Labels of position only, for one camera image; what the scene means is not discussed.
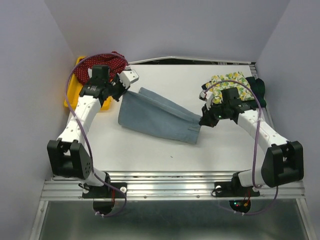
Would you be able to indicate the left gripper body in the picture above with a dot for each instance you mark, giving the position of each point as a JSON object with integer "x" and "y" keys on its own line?
{"x": 115, "y": 88}

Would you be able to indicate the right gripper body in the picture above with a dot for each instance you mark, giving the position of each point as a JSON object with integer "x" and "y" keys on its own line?
{"x": 214, "y": 113}

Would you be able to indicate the light blue denim skirt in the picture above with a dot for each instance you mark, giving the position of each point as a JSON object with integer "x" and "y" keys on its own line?
{"x": 152, "y": 114}

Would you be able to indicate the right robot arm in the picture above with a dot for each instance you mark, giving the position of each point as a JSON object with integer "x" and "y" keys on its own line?
{"x": 283, "y": 161}

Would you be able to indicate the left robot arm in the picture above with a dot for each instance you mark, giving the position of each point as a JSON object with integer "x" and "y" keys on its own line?
{"x": 70, "y": 155}

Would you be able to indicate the lemon print skirt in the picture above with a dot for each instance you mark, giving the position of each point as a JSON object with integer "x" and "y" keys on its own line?
{"x": 229, "y": 82}

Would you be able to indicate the yellow plastic tray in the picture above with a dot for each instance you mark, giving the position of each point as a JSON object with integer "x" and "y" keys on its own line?
{"x": 74, "y": 87}

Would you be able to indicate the red polka dot skirt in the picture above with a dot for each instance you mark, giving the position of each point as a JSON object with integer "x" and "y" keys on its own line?
{"x": 115, "y": 61}

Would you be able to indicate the dark green skirt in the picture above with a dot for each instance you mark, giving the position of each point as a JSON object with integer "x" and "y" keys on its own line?
{"x": 258, "y": 88}

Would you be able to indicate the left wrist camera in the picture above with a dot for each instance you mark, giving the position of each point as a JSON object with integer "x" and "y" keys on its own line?
{"x": 128, "y": 77}

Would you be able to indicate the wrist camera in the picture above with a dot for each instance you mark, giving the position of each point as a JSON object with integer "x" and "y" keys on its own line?
{"x": 205, "y": 95}
{"x": 128, "y": 77}

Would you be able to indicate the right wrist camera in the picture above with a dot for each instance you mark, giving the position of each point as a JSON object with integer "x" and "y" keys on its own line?
{"x": 205, "y": 95}

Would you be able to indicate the aluminium rail frame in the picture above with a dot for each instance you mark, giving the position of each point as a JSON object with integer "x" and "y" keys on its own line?
{"x": 169, "y": 187}

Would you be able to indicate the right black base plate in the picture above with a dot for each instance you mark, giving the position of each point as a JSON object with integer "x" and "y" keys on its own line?
{"x": 241, "y": 196}

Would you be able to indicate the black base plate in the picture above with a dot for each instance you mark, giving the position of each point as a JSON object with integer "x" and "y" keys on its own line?
{"x": 106, "y": 202}
{"x": 241, "y": 196}

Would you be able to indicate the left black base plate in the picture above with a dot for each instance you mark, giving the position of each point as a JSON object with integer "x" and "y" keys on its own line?
{"x": 106, "y": 202}

